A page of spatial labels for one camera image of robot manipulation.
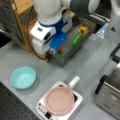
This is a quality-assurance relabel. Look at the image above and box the green toy vegetable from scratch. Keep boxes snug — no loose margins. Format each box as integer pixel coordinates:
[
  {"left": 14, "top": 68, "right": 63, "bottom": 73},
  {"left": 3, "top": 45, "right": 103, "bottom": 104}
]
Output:
[{"left": 72, "top": 35, "right": 82, "bottom": 45}]

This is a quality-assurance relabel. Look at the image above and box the stainless toaster oven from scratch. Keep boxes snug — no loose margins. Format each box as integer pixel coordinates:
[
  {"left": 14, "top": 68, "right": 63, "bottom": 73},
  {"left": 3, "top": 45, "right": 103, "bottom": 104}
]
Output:
[{"left": 93, "top": 43, "right": 120, "bottom": 120}]

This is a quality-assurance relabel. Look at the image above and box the pink frying pan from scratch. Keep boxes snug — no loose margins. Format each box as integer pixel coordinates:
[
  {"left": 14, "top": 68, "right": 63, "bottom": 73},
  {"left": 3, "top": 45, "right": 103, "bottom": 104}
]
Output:
[{"left": 44, "top": 76, "right": 80, "bottom": 116}]

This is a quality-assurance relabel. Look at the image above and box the blue striped cloth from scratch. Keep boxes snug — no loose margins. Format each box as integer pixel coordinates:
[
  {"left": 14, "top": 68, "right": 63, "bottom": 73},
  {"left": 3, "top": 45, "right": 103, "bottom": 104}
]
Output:
[{"left": 96, "top": 24, "right": 108, "bottom": 41}]

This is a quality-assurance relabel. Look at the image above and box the teal bowl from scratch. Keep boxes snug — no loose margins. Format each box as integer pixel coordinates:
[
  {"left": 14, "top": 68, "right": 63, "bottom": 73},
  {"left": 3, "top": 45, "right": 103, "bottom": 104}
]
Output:
[{"left": 10, "top": 66, "right": 37, "bottom": 90}]

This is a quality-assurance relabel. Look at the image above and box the wooden shelf cabinet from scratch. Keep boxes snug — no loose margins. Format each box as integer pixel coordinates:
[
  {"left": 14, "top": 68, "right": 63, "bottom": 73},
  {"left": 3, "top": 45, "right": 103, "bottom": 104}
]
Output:
[{"left": 14, "top": 0, "right": 76, "bottom": 60}]

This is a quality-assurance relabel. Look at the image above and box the orange toy carrot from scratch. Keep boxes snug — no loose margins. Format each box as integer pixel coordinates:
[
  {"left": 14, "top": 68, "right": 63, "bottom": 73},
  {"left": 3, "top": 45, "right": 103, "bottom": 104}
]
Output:
[{"left": 57, "top": 47, "right": 64, "bottom": 54}]

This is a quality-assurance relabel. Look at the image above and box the grey metal drawer bin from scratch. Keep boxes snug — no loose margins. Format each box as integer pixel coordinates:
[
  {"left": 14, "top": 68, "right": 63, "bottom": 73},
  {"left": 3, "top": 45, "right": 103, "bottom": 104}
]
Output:
[{"left": 53, "top": 17, "right": 95, "bottom": 64}]

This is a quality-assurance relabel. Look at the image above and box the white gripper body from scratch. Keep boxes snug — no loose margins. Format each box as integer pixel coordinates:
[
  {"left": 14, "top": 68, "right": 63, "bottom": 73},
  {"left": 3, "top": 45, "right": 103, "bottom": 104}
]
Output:
[{"left": 30, "top": 11, "right": 72, "bottom": 55}]

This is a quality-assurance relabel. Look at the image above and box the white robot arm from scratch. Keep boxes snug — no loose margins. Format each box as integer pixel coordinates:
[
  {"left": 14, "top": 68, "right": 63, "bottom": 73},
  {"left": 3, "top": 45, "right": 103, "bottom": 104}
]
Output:
[{"left": 31, "top": 0, "right": 100, "bottom": 55}]

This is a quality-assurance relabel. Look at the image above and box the yellow toy vegetable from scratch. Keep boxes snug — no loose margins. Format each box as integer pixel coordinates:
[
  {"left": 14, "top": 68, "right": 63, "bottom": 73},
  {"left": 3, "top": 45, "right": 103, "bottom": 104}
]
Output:
[{"left": 78, "top": 26, "right": 89, "bottom": 36}]

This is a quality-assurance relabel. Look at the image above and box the white induction cooker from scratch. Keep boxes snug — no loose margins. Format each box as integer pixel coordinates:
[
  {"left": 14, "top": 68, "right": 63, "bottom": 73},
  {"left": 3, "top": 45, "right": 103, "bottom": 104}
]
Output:
[{"left": 36, "top": 81, "right": 83, "bottom": 120}]

